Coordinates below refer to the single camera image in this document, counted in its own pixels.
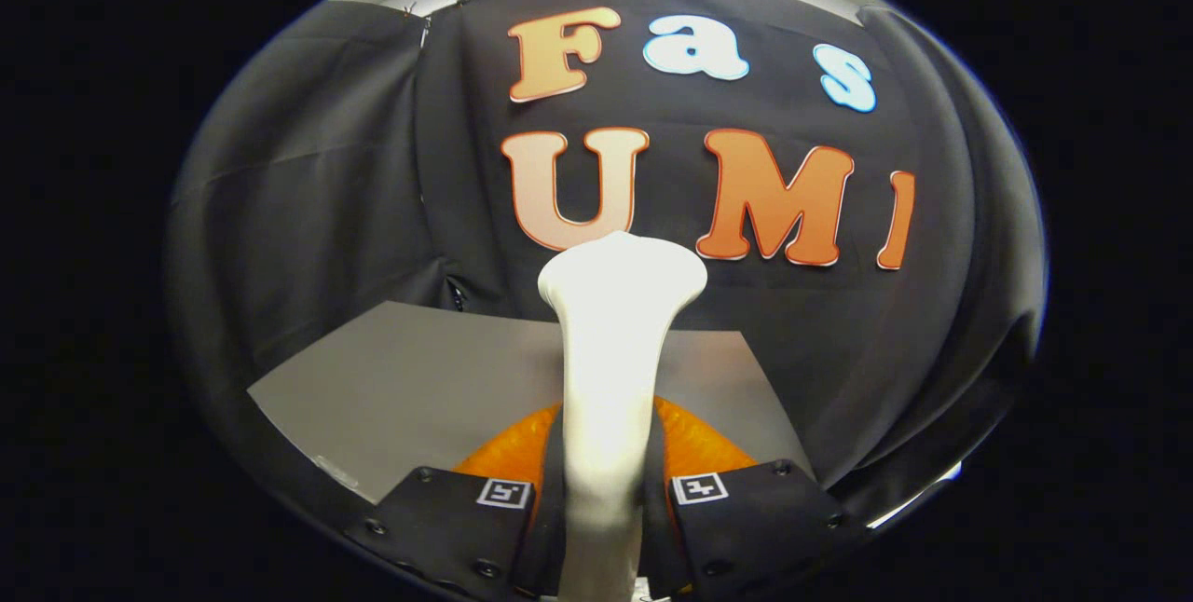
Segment black backdrop cloth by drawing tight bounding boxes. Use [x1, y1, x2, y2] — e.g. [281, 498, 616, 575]
[168, 0, 1045, 528]

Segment white cabinet with grey top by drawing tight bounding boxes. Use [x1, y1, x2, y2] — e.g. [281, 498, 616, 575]
[247, 301, 816, 505]

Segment white side table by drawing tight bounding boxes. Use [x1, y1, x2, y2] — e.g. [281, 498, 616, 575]
[867, 462, 963, 528]

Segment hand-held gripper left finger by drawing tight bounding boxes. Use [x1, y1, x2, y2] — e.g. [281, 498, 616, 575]
[343, 402, 569, 602]

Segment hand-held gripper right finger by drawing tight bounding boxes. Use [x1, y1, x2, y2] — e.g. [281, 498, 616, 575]
[643, 395, 872, 602]

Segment white garment steamer head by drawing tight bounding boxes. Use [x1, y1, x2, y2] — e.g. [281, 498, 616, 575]
[538, 231, 709, 602]

